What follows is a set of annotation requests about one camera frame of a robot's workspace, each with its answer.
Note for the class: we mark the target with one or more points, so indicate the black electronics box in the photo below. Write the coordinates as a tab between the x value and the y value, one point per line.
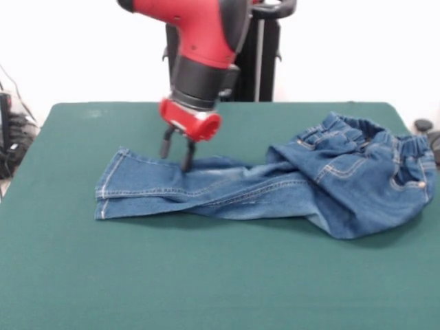
5	117

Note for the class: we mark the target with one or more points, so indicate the dark green table cloth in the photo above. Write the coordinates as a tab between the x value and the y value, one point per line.
206	275

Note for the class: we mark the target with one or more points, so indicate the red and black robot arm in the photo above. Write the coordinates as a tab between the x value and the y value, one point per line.
203	51

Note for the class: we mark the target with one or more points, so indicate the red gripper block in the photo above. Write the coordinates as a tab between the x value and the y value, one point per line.
189	120

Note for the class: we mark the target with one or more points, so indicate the black robot pedestal stand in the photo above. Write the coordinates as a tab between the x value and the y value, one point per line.
264	51

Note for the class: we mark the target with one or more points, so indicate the blue denim jeans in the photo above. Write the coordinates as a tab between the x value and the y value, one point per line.
275	189

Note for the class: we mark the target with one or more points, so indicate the black chair base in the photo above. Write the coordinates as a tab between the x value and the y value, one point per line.
428	132

